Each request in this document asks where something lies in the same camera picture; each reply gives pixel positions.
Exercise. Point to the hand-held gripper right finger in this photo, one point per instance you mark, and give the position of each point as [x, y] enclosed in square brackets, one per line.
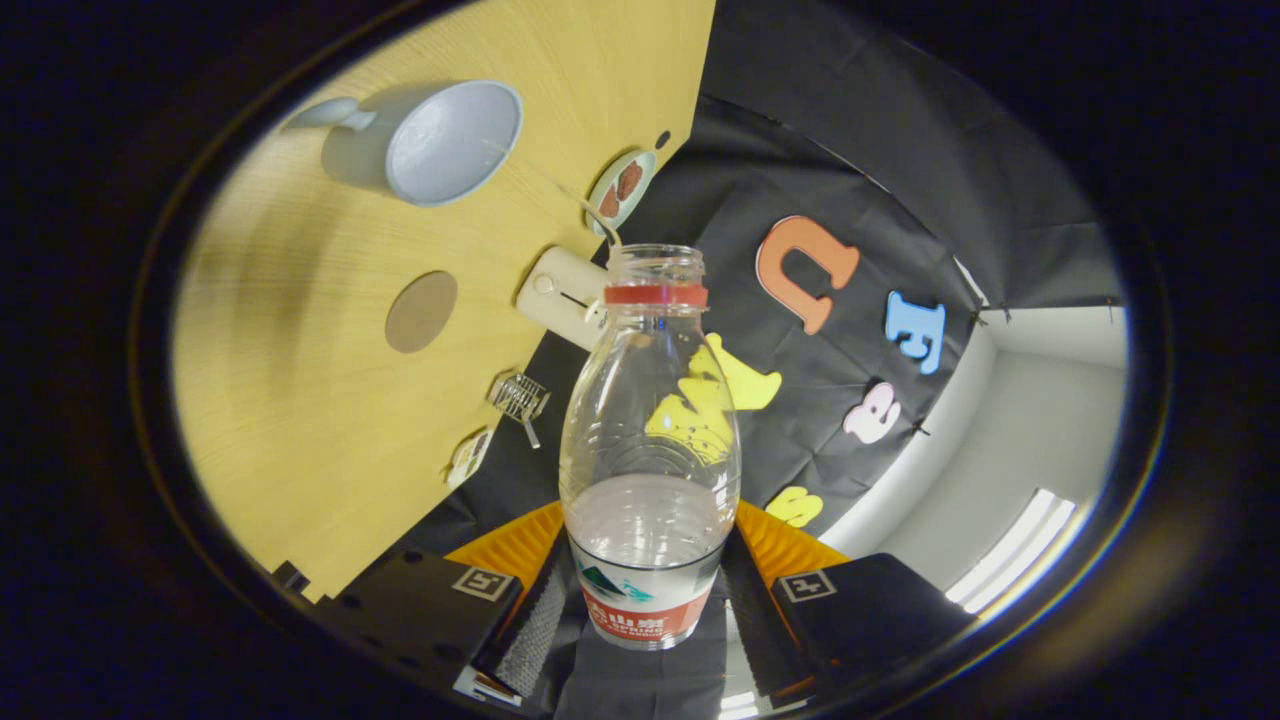
[755, 630]

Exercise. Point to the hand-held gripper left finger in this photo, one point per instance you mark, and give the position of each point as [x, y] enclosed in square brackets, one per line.
[530, 630]

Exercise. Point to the clear plastic juice bottle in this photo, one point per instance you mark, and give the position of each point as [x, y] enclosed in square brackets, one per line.
[650, 520]

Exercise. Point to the brown round coaster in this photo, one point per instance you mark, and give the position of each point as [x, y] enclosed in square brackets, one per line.
[420, 312]

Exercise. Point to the white cup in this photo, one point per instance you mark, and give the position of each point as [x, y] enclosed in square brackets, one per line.
[450, 140]

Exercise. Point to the white compartment tray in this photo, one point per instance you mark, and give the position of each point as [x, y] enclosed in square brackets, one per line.
[468, 458]

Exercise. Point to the long ceiling light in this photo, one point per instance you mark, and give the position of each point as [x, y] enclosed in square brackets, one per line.
[1010, 550]

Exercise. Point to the wooden table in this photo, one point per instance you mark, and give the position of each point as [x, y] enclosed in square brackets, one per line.
[280, 400]

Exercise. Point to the white toaster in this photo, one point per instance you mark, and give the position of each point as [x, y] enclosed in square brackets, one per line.
[555, 290]

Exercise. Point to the pale green plate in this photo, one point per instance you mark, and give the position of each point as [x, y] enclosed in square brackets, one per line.
[597, 226]

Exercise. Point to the brown bread piece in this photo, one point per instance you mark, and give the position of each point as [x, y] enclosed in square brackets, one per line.
[629, 181]
[609, 202]

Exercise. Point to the black table edge bracket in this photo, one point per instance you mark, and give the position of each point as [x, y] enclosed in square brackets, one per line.
[291, 579]

